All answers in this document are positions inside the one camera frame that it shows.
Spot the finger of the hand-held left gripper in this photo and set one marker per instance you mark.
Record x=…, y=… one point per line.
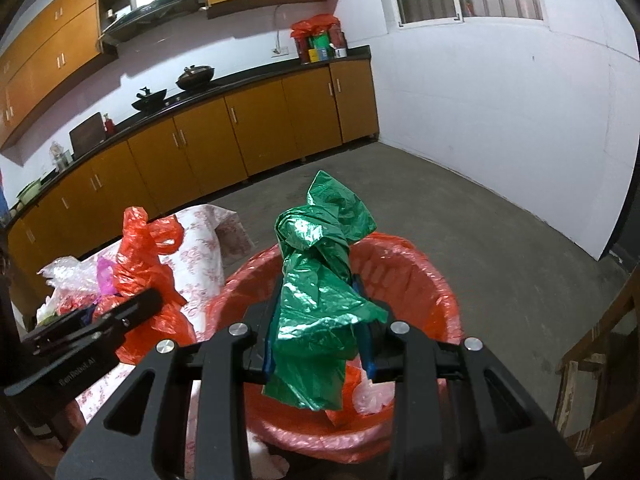
x=135, y=310
x=55, y=332

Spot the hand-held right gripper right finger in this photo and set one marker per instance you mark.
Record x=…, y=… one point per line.
x=365, y=355

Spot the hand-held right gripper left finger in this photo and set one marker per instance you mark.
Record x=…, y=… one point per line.
x=270, y=355

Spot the pink plastic bag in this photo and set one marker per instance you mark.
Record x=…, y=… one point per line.
x=106, y=277

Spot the large red plastic bag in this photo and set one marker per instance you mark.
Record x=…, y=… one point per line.
x=135, y=260

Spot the clear plastic bag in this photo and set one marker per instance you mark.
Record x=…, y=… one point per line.
x=65, y=272

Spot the green plastic bag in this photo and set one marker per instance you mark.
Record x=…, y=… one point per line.
x=315, y=310

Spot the red lined trash bin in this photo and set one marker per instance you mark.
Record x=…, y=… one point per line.
x=400, y=270

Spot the white plastic bag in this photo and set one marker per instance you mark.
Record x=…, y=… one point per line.
x=372, y=395

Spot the table with floral tablecloth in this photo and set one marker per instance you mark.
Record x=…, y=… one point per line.
x=200, y=260

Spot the green enamel pot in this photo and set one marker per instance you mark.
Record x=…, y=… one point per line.
x=29, y=192

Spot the glass jar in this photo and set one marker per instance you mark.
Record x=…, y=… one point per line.
x=59, y=155

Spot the wooden base cabinets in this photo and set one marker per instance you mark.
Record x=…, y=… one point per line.
x=210, y=145

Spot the brown cutting board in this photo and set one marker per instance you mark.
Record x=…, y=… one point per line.
x=87, y=135

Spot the red bottle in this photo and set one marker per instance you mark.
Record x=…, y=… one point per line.
x=109, y=127

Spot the black wok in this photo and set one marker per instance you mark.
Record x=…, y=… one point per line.
x=150, y=100

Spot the dark lidded pot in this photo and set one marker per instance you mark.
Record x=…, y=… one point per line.
x=195, y=79

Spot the wooden chair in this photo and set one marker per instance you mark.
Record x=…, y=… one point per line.
x=615, y=340

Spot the black kitchen countertop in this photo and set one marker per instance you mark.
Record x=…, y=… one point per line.
x=270, y=74

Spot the range hood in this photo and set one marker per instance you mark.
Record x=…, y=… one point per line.
x=150, y=12

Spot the yellow box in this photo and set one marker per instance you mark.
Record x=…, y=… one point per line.
x=314, y=56

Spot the dark red can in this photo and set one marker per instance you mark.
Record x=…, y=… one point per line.
x=302, y=51

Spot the green container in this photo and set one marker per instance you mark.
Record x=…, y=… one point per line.
x=321, y=42

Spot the red bag on containers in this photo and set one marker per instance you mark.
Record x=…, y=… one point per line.
x=315, y=25

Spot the wooden wall cabinets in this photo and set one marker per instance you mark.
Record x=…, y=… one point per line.
x=50, y=45

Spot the white wall outlet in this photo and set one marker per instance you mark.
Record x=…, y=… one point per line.
x=280, y=51

